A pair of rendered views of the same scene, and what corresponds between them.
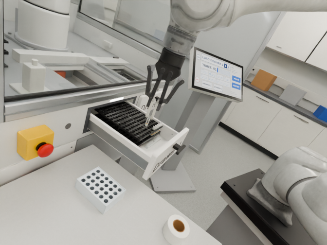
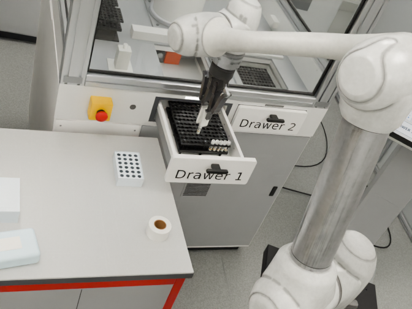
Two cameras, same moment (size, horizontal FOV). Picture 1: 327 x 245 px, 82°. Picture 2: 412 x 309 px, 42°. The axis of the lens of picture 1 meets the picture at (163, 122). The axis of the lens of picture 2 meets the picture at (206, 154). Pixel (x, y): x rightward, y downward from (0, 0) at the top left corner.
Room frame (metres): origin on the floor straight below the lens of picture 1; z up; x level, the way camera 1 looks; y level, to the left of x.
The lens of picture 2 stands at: (-0.40, -0.94, 2.01)
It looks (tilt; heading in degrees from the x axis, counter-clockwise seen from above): 39 degrees down; 42
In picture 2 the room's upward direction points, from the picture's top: 23 degrees clockwise
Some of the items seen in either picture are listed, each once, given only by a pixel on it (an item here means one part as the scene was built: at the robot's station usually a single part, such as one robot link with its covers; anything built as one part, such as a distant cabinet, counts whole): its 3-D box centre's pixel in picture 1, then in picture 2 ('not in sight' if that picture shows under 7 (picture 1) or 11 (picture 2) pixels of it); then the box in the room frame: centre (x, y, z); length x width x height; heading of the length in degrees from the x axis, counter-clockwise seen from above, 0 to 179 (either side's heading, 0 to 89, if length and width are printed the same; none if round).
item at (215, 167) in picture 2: (178, 148); (216, 168); (0.59, -0.09, 0.91); 0.07 x 0.04 x 0.01; 162
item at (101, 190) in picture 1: (100, 188); (127, 168); (0.40, 0.09, 0.78); 0.12 x 0.08 x 0.04; 70
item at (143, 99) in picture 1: (152, 101); (268, 120); (0.99, 0.11, 0.87); 0.29 x 0.02 x 0.11; 162
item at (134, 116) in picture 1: (128, 124); (196, 129); (0.67, 0.13, 0.87); 0.22 x 0.18 x 0.06; 72
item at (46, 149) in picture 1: (44, 149); (101, 115); (0.36, 0.26, 0.88); 0.04 x 0.03 x 0.04; 162
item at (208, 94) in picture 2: (157, 83); (210, 91); (0.60, 0.07, 1.09); 0.04 x 0.01 x 0.11; 1
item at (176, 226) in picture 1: (175, 229); (158, 228); (0.38, -0.16, 0.78); 0.07 x 0.07 x 0.04
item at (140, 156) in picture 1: (126, 124); (195, 129); (0.67, 0.14, 0.86); 0.40 x 0.26 x 0.06; 72
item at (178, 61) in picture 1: (169, 65); (219, 75); (0.60, 0.06, 1.16); 0.08 x 0.07 x 0.09; 91
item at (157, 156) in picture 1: (169, 150); (211, 170); (0.60, -0.06, 0.87); 0.29 x 0.02 x 0.11; 162
